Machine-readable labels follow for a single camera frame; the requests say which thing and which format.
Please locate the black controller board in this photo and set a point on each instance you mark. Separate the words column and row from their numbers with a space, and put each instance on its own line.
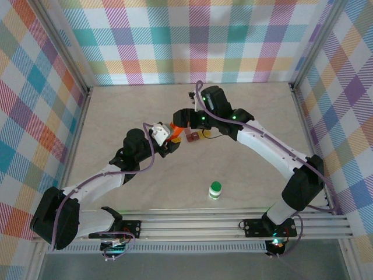
column 112, row 249
column 275, row 246

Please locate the orange pill bottle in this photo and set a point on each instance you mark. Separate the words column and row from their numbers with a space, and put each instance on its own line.
column 177, row 130

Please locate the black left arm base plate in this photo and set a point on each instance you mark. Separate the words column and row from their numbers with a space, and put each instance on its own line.
column 131, row 227

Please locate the wide aluminium frame rail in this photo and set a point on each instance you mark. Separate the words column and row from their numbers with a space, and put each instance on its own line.
column 189, row 227

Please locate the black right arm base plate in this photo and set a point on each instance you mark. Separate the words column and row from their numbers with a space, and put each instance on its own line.
column 253, row 227

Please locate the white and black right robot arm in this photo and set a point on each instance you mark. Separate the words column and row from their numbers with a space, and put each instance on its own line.
column 268, row 146

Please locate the white bottle with green cap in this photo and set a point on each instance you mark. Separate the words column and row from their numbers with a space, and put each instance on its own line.
column 215, row 189

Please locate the yellow pill organizer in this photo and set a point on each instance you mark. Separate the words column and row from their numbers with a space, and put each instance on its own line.
column 201, row 134

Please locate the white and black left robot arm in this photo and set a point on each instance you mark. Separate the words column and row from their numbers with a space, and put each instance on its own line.
column 96, row 186

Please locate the aluminium side rail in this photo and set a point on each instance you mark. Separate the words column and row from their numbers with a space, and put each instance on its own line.
column 77, row 134
column 302, row 116

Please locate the red pill organizer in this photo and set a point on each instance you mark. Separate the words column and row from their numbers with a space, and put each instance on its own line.
column 191, row 137

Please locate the aluminium frame post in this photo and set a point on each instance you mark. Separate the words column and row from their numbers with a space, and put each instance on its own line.
column 316, row 43
column 64, row 49

